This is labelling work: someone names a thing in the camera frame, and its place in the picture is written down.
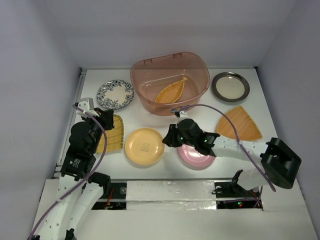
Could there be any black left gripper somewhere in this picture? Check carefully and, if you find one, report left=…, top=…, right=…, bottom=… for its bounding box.
left=82, top=106, right=116, bottom=152

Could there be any green striped bamboo tray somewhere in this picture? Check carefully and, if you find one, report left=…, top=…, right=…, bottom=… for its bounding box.
left=105, top=114, right=124, bottom=152

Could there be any pink plastic plate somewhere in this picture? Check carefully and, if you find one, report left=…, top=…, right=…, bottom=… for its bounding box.
left=177, top=145, right=215, bottom=169

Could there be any yellow bear plastic plate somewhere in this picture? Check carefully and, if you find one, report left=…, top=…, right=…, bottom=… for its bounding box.
left=124, top=127, right=165, bottom=166

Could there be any blue floral ceramic plate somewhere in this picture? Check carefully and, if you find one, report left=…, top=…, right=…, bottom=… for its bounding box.
left=96, top=79, right=135, bottom=110

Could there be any fish-shaped woven basket plate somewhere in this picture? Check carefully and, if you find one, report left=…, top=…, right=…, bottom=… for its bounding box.
left=155, top=77, right=188, bottom=104

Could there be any fan-shaped woven basket plate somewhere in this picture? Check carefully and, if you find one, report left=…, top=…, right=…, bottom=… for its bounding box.
left=215, top=105, right=263, bottom=141

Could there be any dark rimmed metal plate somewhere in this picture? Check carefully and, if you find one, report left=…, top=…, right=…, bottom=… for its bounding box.
left=211, top=72, right=251, bottom=103

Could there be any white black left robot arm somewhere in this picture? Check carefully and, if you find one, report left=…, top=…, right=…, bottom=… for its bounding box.
left=28, top=107, right=114, bottom=240

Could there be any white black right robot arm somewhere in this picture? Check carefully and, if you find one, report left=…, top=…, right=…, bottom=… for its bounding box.
left=162, top=118, right=302, bottom=196

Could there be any pink translucent plastic bin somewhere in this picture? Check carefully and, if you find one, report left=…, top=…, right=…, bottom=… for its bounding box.
left=130, top=52, right=210, bottom=116

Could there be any white foam base block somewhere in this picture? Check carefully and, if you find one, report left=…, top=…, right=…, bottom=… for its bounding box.
left=125, top=180, right=217, bottom=211

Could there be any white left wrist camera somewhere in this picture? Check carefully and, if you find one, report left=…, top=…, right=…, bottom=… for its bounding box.
left=75, top=97, right=96, bottom=118

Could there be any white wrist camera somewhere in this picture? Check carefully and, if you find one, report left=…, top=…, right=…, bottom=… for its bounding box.
left=75, top=97, right=96, bottom=118
left=171, top=108, right=189, bottom=120

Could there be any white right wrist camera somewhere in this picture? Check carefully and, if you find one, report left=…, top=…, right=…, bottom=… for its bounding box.
left=171, top=108, right=189, bottom=120

